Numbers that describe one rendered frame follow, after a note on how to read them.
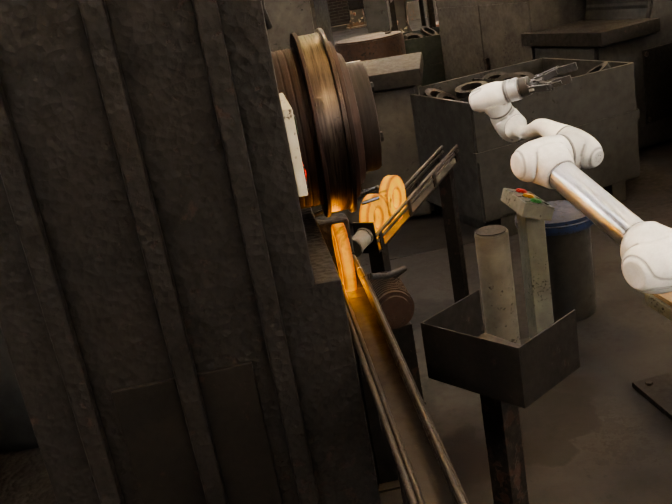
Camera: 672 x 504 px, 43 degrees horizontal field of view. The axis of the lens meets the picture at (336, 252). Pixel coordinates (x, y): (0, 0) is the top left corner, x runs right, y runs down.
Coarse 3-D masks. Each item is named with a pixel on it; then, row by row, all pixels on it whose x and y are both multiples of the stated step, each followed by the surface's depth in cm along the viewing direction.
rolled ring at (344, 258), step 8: (336, 224) 225; (336, 232) 221; (344, 232) 220; (336, 240) 219; (344, 240) 219; (336, 248) 232; (344, 248) 218; (336, 256) 233; (344, 256) 218; (352, 256) 218; (344, 264) 218; (352, 264) 218; (344, 272) 219; (352, 272) 219; (344, 280) 220; (352, 280) 220; (352, 288) 223
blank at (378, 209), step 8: (376, 200) 270; (384, 200) 275; (360, 208) 267; (368, 208) 266; (376, 208) 273; (384, 208) 276; (360, 216) 266; (368, 216) 265; (376, 216) 276; (384, 216) 276; (376, 224) 275
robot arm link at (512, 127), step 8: (512, 112) 340; (496, 120) 341; (504, 120) 340; (512, 120) 338; (520, 120) 338; (536, 120) 313; (544, 120) 308; (496, 128) 345; (504, 128) 340; (512, 128) 338; (520, 128) 335; (528, 128) 320; (536, 128) 311; (544, 128) 305; (552, 128) 302; (560, 128) 298; (504, 136) 345; (512, 136) 341; (520, 136) 335; (528, 136) 326; (536, 136) 322; (544, 136) 306
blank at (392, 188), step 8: (392, 176) 281; (384, 184) 279; (392, 184) 281; (400, 184) 286; (384, 192) 278; (392, 192) 281; (400, 192) 286; (392, 200) 281; (400, 200) 287; (392, 208) 281
